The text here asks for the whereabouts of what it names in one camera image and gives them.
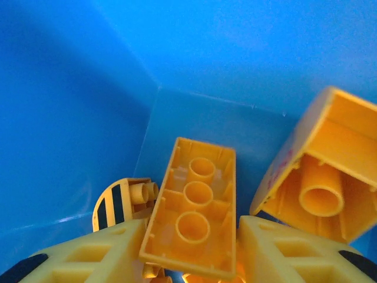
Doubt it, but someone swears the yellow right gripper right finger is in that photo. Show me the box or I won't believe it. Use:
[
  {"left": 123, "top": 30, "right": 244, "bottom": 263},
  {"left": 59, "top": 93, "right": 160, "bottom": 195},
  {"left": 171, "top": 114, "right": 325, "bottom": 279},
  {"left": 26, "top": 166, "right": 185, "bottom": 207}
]
[{"left": 235, "top": 215, "right": 377, "bottom": 283}]

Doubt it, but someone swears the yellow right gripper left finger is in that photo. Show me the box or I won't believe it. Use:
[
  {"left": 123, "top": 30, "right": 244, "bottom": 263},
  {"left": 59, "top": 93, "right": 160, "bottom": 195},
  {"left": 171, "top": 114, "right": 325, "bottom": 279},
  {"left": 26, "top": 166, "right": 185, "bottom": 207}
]
[{"left": 8, "top": 219, "right": 148, "bottom": 283}]

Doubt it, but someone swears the yellow long lego brick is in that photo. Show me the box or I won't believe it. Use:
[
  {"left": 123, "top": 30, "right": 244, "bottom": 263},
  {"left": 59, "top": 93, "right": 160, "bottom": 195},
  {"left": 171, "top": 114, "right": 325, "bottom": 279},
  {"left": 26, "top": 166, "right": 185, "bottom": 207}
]
[{"left": 138, "top": 137, "right": 237, "bottom": 280}]

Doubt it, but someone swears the yellow black-striped round lego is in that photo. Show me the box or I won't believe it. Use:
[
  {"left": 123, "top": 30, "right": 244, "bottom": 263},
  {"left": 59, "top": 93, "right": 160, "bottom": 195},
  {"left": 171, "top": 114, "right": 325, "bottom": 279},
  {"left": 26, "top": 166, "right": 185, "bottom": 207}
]
[{"left": 92, "top": 177, "right": 160, "bottom": 233}]

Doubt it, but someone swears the yellow pink-print lego brick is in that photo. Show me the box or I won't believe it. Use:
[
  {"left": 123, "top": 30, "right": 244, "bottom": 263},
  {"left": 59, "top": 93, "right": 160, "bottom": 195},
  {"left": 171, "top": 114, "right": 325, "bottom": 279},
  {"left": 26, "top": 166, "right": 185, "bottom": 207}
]
[{"left": 249, "top": 85, "right": 377, "bottom": 244}]

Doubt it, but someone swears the blue plastic bin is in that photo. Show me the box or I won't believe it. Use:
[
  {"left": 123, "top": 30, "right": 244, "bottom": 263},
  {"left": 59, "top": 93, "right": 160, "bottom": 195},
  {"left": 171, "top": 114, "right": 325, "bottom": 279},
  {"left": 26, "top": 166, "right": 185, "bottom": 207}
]
[{"left": 0, "top": 0, "right": 377, "bottom": 283}]

